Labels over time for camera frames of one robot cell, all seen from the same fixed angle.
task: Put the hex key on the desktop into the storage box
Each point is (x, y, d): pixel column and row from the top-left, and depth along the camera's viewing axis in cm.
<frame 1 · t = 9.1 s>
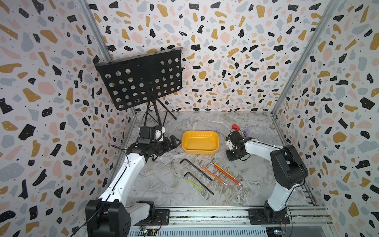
left hand: (176, 143, 79), fingers open
right hand: (230, 156, 97), fingers open
yellow plastic storage box: (200, 142, 106), on the table
long black hex key: (187, 160, 97), on the table
black hex key: (199, 182, 87), on the table
orange hex key: (211, 174, 91), on the table
red hex key: (223, 172, 91), on the table
yellow hex key: (212, 161, 97), on the table
lime green hex key: (194, 184, 87), on the table
blue hex key: (233, 163, 94), on the table
red small block: (236, 127, 112), point 3 cm above the table
small purple toy: (247, 131, 109), point 3 cm above the table

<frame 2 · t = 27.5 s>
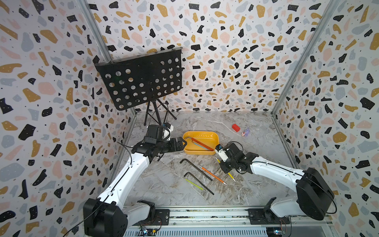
left hand: (181, 143, 78), fingers open
right hand: (220, 163, 87), fingers closed
red hex key: (200, 143, 105), on the table
yellow hex key: (230, 175, 85), point 6 cm above the table
blue hex key: (206, 148, 101), on the table
the other named things where they were.

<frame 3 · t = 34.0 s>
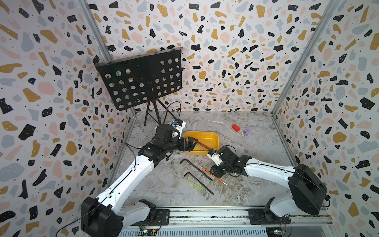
left hand: (192, 139, 75), fingers open
right hand: (211, 170, 85), fingers open
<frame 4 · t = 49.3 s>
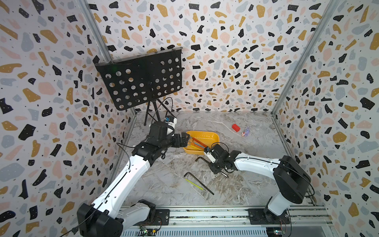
left hand: (183, 134, 75), fingers open
right hand: (211, 165, 89), fingers open
orange hex key: (197, 145, 103), on the table
